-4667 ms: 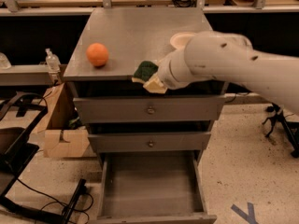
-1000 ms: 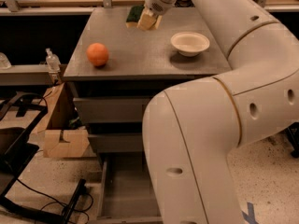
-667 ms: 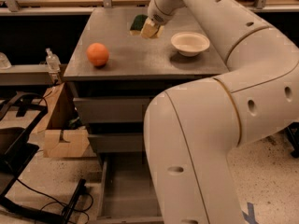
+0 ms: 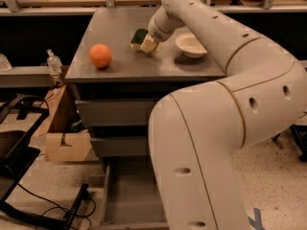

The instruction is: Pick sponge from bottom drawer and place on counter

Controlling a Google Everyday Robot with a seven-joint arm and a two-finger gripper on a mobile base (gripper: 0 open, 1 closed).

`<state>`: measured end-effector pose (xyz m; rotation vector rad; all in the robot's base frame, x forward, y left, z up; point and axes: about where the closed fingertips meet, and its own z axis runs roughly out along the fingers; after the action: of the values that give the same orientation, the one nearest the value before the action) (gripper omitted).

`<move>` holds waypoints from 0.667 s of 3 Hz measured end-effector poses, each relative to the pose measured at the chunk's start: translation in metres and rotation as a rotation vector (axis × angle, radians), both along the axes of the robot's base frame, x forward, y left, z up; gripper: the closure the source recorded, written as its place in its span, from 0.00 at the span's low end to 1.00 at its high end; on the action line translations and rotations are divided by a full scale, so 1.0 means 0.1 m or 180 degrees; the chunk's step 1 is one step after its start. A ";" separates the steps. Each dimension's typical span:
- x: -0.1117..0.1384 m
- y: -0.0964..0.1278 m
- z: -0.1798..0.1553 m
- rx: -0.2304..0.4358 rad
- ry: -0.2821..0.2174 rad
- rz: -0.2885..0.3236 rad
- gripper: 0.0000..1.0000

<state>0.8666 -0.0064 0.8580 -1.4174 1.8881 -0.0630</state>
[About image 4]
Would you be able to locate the black metal stand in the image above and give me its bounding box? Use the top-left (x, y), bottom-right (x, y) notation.
top-left (0, 94), bottom-right (88, 230)

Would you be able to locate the grey drawer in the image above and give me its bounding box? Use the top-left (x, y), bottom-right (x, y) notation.
top-left (90, 137), bottom-right (149, 157)
top-left (91, 156), bottom-right (169, 230)
top-left (76, 99), bottom-right (155, 127)

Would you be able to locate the middle grey drawer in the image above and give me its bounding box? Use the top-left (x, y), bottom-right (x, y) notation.
top-left (90, 137), bottom-right (149, 157)

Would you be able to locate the grey drawer cabinet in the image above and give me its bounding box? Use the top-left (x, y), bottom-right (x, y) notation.
top-left (64, 7), bottom-right (226, 230)

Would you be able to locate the bottom grey drawer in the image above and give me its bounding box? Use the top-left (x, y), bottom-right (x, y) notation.
top-left (91, 156), bottom-right (169, 230)

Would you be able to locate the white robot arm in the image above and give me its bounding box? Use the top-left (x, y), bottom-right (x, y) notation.
top-left (148, 0), bottom-right (307, 230)

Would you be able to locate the clear plastic bottle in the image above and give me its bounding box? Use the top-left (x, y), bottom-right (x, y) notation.
top-left (47, 49), bottom-right (62, 74)

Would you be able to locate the cardboard box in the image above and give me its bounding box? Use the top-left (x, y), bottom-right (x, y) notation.
top-left (34, 85), bottom-right (98, 162)

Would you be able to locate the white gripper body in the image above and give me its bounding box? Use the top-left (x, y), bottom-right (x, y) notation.
top-left (148, 7), bottom-right (184, 43)

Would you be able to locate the white bowl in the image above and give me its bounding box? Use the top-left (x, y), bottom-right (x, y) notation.
top-left (176, 33), bottom-right (207, 58)

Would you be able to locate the black tripod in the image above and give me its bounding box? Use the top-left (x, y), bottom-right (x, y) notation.
top-left (272, 123), bottom-right (307, 163)

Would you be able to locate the top grey drawer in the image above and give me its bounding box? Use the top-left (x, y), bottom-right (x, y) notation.
top-left (76, 99), bottom-right (155, 127)

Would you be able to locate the green yellow sponge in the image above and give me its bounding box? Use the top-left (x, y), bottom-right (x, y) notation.
top-left (130, 29), bottom-right (148, 50)

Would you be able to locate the orange ball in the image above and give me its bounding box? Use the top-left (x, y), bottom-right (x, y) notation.
top-left (88, 44), bottom-right (112, 69)

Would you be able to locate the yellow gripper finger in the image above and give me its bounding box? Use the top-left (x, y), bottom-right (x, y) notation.
top-left (140, 34), bottom-right (158, 53)

